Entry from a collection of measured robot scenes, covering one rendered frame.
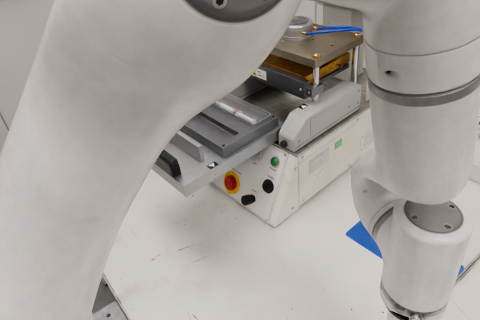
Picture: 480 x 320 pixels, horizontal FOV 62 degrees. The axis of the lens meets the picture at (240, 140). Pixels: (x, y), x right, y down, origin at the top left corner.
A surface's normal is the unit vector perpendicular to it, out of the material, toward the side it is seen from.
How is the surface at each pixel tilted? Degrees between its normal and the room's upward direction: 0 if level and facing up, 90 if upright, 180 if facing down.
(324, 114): 90
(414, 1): 109
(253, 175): 65
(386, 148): 101
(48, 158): 72
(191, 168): 0
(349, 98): 90
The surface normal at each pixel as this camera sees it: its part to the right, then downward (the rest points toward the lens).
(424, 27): -0.31, 0.66
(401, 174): -0.67, 0.59
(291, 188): 0.65, 0.38
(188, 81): -0.04, 0.94
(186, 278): -0.10, -0.82
